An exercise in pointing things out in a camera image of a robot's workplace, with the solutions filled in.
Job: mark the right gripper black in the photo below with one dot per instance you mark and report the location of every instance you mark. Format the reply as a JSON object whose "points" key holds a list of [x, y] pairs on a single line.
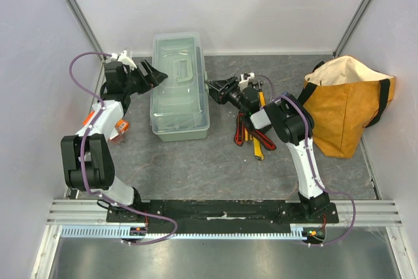
{"points": [[226, 89]]}

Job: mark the yellow black utility knife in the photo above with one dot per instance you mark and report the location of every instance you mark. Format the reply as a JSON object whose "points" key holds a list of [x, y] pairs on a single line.
{"points": [[248, 137], [257, 150]]}

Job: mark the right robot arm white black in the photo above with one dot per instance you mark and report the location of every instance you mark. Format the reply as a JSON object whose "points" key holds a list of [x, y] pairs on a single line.
{"points": [[293, 125]]}

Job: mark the aluminium rail frame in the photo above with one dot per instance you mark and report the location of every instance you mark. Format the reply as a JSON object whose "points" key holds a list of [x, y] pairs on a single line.
{"points": [[352, 214]]}

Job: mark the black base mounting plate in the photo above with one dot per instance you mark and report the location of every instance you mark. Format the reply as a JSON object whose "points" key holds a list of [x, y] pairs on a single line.
{"points": [[240, 216]]}

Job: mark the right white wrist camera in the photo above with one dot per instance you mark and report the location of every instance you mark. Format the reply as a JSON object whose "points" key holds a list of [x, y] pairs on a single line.
{"points": [[244, 79]]}

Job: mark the blue grey cable duct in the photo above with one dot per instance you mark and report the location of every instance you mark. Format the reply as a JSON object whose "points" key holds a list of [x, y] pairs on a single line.
{"points": [[129, 233]]}

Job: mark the orange screw box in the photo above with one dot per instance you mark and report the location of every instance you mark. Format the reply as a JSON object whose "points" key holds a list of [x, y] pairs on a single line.
{"points": [[121, 127]]}

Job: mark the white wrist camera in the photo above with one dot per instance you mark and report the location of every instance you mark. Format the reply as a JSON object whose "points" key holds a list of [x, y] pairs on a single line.
{"points": [[125, 56], [244, 79]]}

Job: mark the hammer black handle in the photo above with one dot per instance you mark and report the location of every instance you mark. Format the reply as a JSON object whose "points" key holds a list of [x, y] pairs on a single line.
{"points": [[259, 86]]}

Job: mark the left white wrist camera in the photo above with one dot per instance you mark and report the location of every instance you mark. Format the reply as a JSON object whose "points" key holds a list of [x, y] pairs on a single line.
{"points": [[125, 56]]}

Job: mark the green translucent tool box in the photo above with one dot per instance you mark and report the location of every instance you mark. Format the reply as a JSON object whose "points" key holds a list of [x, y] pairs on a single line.
{"points": [[179, 108]]}

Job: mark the yellow handle screwdriver upper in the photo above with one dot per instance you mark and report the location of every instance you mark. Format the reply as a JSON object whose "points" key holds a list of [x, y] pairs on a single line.
{"points": [[262, 99]]}

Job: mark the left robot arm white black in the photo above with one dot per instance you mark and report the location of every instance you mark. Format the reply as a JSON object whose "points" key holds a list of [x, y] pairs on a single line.
{"points": [[87, 162]]}

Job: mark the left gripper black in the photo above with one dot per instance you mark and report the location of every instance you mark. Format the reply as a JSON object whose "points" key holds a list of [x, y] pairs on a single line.
{"points": [[155, 76]]}

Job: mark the mustard canvas tote bag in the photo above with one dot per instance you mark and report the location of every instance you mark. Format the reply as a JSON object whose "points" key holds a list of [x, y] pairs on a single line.
{"points": [[344, 97]]}

